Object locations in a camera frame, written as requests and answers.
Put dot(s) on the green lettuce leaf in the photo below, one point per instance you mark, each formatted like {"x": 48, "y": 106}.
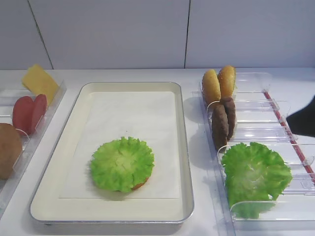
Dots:
{"x": 255, "y": 177}
{"x": 121, "y": 164}

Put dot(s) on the green lettuce leaf in rack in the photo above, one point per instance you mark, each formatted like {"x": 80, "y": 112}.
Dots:
{"x": 255, "y": 177}

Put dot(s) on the brown meat patty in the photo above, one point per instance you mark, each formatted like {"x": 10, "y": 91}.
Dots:
{"x": 230, "y": 110}
{"x": 219, "y": 126}

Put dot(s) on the left red tomato slice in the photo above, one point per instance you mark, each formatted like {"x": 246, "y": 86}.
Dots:
{"x": 22, "y": 114}

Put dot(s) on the rear brown meat patty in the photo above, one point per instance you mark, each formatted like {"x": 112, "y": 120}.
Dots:
{"x": 230, "y": 110}

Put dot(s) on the front brown meat patty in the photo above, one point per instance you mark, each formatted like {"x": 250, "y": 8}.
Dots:
{"x": 219, "y": 126}

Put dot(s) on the cream rectangular metal tray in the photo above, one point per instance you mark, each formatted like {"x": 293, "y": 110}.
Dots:
{"x": 49, "y": 207}

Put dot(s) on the yellow cheese slice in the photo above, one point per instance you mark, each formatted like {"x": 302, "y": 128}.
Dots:
{"x": 38, "y": 81}

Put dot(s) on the brown bun in left rack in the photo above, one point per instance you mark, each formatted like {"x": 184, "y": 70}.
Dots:
{"x": 10, "y": 149}

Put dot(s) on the right red tomato slice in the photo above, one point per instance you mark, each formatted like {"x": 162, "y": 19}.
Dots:
{"x": 39, "y": 109}

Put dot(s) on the toasted bun slice on tray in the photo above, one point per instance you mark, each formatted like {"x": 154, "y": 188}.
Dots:
{"x": 140, "y": 184}

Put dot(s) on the left golden bun half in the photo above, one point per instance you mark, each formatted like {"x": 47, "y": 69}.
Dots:
{"x": 211, "y": 86}

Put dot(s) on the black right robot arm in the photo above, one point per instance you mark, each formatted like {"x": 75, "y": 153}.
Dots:
{"x": 302, "y": 122}

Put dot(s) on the red tomato slice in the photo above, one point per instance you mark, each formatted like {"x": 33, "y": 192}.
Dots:
{"x": 22, "y": 114}
{"x": 39, "y": 109}

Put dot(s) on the white paper tray liner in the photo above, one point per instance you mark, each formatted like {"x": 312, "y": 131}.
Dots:
{"x": 107, "y": 116}

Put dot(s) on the clear acrylic right rack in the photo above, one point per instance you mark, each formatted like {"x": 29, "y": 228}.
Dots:
{"x": 260, "y": 117}

